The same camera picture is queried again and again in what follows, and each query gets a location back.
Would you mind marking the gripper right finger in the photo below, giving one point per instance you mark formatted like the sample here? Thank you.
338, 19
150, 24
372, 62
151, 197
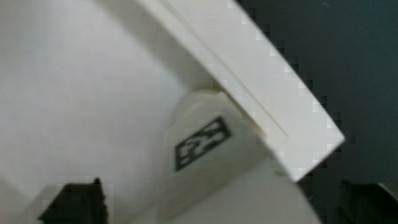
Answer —
368, 203

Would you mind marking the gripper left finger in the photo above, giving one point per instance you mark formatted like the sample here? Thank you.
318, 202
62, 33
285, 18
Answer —
68, 205

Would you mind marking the white square table top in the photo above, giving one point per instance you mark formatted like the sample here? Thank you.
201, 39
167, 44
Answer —
96, 73

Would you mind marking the white right fence wall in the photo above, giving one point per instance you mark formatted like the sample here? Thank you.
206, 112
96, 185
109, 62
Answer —
222, 38

